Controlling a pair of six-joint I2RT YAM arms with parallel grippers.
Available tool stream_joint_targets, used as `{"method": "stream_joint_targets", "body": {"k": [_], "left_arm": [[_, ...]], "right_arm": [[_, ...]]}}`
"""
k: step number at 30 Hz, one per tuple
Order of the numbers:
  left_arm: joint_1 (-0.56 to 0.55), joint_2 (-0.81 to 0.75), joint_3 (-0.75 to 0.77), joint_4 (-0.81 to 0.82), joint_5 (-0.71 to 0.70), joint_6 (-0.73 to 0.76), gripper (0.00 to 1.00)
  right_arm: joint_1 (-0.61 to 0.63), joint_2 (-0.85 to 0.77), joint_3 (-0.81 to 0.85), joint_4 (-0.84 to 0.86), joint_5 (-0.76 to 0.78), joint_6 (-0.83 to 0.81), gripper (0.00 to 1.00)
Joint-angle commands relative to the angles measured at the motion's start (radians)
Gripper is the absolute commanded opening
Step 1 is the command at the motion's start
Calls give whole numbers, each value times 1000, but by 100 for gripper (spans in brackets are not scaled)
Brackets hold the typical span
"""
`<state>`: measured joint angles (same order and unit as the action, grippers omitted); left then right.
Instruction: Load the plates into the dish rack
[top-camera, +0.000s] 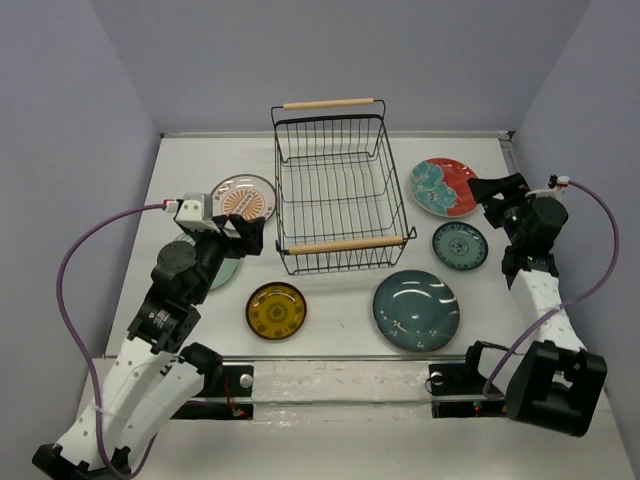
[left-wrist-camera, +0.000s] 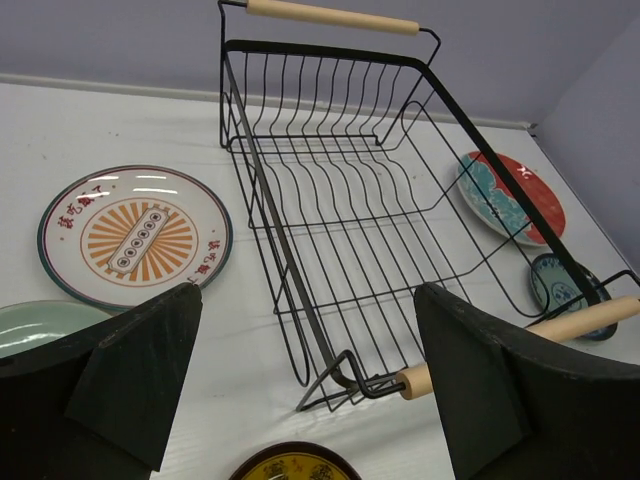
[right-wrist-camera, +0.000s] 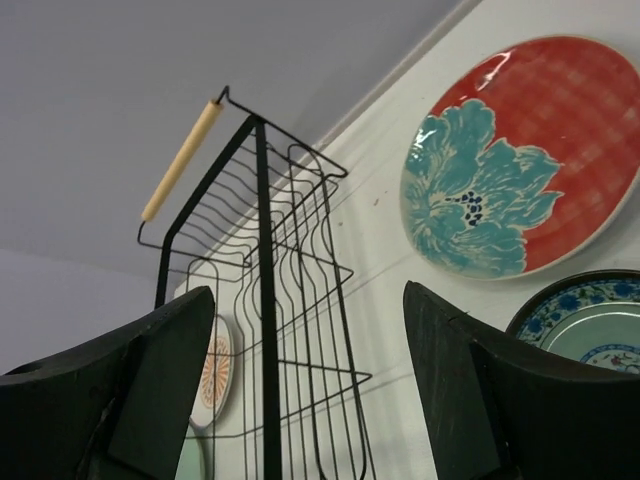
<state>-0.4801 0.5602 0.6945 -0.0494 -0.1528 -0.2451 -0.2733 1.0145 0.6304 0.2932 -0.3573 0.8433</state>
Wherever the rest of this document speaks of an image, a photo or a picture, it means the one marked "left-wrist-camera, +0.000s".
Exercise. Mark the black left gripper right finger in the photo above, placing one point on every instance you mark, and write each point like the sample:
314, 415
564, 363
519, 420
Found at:
516, 406

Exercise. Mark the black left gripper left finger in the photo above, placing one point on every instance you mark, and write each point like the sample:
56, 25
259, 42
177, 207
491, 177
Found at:
100, 403

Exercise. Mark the small blue floral plate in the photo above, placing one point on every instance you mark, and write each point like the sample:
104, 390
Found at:
553, 287

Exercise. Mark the red teal flower plate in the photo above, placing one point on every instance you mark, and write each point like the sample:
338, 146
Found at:
490, 199

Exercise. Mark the pale green plate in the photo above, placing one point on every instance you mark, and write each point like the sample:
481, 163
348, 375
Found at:
31, 324

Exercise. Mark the white plate orange sunburst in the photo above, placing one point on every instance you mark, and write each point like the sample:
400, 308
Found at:
122, 235

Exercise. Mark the yellow brown rimmed plate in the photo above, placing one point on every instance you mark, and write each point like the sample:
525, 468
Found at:
294, 460

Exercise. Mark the black wire dish rack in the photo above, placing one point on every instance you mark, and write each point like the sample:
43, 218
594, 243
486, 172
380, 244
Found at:
347, 161

